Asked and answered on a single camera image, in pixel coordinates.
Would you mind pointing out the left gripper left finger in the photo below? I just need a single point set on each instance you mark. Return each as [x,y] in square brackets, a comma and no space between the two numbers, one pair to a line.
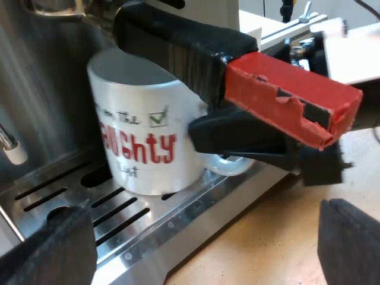
[56,252]

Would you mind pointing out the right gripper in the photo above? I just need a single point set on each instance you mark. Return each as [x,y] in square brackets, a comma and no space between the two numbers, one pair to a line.
[323,166]

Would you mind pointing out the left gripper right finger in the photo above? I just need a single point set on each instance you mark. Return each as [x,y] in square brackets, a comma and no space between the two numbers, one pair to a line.
[353,246]

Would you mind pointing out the white mug red black print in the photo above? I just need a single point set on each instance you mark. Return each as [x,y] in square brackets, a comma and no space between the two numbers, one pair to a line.
[139,139]

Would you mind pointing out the steel espresso machine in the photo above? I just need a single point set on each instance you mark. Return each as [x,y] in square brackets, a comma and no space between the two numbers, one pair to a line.
[50,89]

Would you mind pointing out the black tripod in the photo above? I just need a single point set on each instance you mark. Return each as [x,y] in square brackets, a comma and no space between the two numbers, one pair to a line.
[286,10]

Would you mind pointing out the aluminium rail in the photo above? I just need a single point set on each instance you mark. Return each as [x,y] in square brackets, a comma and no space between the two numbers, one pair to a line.
[285,29]

